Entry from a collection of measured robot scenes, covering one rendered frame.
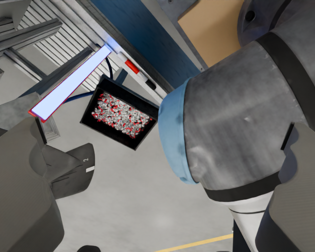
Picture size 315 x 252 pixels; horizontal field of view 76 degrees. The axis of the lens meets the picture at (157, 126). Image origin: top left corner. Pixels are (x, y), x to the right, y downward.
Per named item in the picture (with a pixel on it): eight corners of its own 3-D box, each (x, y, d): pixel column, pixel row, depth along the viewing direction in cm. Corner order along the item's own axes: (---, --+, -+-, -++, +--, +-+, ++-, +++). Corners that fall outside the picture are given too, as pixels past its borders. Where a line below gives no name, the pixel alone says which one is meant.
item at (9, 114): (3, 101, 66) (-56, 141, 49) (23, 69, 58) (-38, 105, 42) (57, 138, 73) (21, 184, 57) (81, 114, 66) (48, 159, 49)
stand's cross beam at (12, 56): (7, 52, 92) (1, 55, 89) (11, 46, 90) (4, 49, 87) (44, 81, 99) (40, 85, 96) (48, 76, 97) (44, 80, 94)
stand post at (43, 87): (84, 52, 143) (-17, 130, 70) (91, 43, 139) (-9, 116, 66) (89, 56, 145) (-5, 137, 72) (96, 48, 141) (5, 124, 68)
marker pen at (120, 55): (115, 56, 54) (152, 91, 59) (119, 52, 53) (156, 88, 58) (117, 54, 55) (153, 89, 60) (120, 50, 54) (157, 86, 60)
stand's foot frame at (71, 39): (23, 28, 138) (15, 30, 131) (55, -32, 116) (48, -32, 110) (96, 90, 161) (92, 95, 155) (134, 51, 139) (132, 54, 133)
